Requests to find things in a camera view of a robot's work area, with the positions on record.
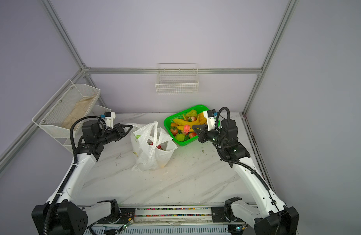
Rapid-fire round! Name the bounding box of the fake green apple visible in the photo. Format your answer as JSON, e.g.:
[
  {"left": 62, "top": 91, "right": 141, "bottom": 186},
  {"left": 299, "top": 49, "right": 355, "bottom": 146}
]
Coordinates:
[{"left": 175, "top": 133, "right": 185, "bottom": 142}]

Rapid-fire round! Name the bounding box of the fake orange persimmon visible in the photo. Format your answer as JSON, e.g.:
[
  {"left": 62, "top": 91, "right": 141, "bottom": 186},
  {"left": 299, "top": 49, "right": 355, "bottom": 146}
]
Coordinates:
[{"left": 170, "top": 127, "right": 178, "bottom": 137}]

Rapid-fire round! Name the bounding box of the fake pink peach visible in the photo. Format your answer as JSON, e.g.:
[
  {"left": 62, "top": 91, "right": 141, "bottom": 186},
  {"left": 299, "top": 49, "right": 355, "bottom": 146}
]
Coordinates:
[{"left": 183, "top": 125, "right": 191, "bottom": 133}]

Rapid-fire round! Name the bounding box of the fake yellow banana bunch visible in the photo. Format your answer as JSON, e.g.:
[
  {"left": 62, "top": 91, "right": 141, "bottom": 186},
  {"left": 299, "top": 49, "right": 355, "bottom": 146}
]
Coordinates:
[{"left": 172, "top": 113, "right": 207, "bottom": 132}]

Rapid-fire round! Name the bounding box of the beige cloth in bin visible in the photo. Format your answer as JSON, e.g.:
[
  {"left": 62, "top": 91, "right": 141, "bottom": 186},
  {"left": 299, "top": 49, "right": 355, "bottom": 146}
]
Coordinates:
[{"left": 60, "top": 95, "right": 96, "bottom": 129}]

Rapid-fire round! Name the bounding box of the green plastic fruit basket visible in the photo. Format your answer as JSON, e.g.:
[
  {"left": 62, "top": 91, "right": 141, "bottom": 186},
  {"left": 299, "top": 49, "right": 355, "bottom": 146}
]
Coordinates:
[{"left": 164, "top": 105, "right": 217, "bottom": 146}]

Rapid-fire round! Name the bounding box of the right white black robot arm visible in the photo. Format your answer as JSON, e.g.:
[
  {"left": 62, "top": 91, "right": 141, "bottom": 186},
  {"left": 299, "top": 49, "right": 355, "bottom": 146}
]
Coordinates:
[{"left": 192, "top": 119, "right": 300, "bottom": 235}]

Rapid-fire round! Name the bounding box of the upper white mesh shelf bin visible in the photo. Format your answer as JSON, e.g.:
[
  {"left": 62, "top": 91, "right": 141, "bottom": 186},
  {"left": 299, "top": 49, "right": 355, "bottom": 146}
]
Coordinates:
[{"left": 32, "top": 80, "right": 100, "bottom": 139}]

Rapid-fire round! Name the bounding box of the lower white mesh shelf bin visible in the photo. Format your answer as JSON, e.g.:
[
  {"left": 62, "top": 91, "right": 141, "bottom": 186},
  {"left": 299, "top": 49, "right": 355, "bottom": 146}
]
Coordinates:
[{"left": 53, "top": 105, "right": 112, "bottom": 153}]

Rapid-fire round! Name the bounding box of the white plastic bag lemon print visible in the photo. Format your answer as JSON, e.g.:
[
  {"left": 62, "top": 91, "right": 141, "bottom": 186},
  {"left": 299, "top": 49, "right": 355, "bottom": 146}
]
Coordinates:
[{"left": 130, "top": 121, "right": 178, "bottom": 171}]

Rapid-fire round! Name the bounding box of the white wire wall basket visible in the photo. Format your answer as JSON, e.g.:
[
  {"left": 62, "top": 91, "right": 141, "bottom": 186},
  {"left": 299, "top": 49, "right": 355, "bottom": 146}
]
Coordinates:
[{"left": 155, "top": 63, "right": 199, "bottom": 95}]

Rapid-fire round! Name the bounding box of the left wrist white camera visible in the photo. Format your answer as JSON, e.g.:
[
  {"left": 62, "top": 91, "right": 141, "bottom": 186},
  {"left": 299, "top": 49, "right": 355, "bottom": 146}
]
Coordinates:
[{"left": 100, "top": 112, "right": 116, "bottom": 129}]

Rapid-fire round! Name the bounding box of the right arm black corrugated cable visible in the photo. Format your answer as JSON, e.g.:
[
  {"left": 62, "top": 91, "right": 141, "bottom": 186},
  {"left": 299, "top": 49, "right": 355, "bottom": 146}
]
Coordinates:
[{"left": 214, "top": 106, "right": 282, "bottom": 235}]

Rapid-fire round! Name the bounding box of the wrist white camera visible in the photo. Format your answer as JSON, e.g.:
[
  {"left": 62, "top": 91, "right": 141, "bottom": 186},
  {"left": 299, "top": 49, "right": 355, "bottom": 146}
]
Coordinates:
[
  {"left": 204, "top": 109, "right": 217, "bottom": 131},
  {"left": 100, "top": 112, "right": 116, "bottom": 129}
]

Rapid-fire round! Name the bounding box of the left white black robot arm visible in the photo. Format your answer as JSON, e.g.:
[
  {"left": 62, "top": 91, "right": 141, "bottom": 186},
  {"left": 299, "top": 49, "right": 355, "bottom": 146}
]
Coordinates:
[{"left": 31, "top": 116, "right": 133, "bottom": 235}]

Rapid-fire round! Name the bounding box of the white mesh shelf bin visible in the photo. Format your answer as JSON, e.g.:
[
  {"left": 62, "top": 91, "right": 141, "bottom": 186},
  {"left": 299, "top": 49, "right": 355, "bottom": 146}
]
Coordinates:
[
  {"left": 32, "top": 80, "right": 100, "bottom": 139},
  {"left": 53, "top": 105, "right": 112, "bottom": 153}
]

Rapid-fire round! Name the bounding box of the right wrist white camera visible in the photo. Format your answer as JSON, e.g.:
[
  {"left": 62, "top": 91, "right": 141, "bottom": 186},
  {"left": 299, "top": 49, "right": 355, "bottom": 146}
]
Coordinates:
[{"left": 204, "top": 109, "right": 217, "bottom": 131}]

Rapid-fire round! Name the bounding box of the fake pink dragon fruit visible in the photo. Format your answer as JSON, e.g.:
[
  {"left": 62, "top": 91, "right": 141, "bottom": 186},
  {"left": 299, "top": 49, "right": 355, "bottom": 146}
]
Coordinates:
[{"left": 147, "top": 140, "right": 164, "bottom": 150}]

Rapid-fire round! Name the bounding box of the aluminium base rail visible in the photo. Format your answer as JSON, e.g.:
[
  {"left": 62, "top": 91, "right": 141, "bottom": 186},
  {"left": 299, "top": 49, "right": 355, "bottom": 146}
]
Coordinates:
[{"left": 46, "top": 202, "right": 296, "bottom": 235}]

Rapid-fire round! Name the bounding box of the fake green starfruit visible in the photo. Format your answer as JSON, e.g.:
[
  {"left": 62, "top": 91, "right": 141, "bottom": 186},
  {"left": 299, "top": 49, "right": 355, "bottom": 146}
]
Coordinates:
[{"left": 185, "top": 109, "right": 198, "bottom": 118}]

